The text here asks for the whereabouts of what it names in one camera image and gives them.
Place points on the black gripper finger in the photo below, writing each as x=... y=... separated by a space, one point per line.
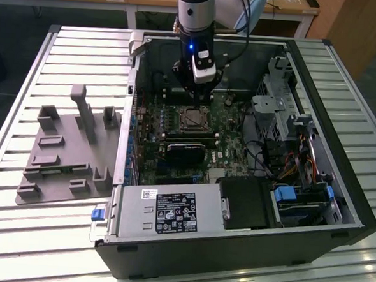
x=182 y=80
x=219 y=79

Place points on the black RAM slot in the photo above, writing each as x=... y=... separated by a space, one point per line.
x=176 y=99
x=188 y=134
x=176 y=92
x=176 y=102
x=176 y=95

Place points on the CPU socket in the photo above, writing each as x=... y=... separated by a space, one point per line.
x=178 y=129

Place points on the green motherboard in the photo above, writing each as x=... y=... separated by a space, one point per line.
x=235 y=144

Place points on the metal drive cage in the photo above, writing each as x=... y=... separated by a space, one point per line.
x=268 y=126

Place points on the black graphics card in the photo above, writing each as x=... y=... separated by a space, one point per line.
x=184 y=153

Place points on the silver chipset heatsink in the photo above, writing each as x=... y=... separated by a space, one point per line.
x=216 y=175

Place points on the black disk bay box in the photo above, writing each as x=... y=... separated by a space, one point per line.
x=248 y=202

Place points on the hard disk in blue carrier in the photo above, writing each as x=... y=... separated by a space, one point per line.
x=285 y=193

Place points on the grey parts rack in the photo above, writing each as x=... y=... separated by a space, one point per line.
x=65 y=159

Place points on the wooden cabinet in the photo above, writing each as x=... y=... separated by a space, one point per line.
x=360 y=33

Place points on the grey power supply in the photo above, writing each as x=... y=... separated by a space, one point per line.
x=138 y=227

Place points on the blue case latch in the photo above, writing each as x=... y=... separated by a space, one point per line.
x=98 y=213

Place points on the blue drive bay clip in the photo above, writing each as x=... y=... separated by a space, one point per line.
x=330 y=193

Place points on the black PC case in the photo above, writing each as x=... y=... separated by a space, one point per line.
x=200 y=260

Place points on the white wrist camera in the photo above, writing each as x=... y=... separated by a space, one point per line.
x=203 y=70

